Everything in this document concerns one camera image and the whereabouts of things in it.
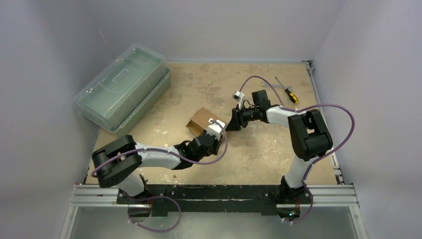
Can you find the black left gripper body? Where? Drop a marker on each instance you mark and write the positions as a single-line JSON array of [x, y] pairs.
[[213, 149]]

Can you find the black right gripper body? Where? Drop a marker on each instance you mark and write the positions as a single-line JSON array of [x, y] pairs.
[[238, 117]]

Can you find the brown cardboard box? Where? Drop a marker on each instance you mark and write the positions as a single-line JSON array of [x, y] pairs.
[[200, 121]]

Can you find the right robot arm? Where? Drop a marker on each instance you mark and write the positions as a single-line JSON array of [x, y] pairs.
[[309, 135]]

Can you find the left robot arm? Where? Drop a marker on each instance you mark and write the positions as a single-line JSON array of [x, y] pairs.
[[115, 163]]

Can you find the clear plastic storage box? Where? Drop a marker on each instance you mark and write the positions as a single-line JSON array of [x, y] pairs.
[[123, 92]]

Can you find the silver wrench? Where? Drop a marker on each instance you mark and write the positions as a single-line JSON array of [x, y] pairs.
[[280, 86]]

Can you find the yellow black screwdriver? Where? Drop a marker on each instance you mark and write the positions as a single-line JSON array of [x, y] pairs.
[[289, 91]]

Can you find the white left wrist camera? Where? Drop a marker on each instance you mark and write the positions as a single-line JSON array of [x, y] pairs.
[[215, 128]]

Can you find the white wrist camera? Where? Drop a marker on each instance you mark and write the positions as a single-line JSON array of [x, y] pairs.
[[239, 97], [215, 128]]

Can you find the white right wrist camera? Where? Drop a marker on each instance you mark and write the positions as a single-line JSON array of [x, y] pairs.
[[239, 97]]

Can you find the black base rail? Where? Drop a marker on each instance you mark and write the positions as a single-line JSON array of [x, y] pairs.
[[262, 199]]

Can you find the aluminium frame rail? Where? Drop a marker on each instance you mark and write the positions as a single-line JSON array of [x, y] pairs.
[[94, 213]]

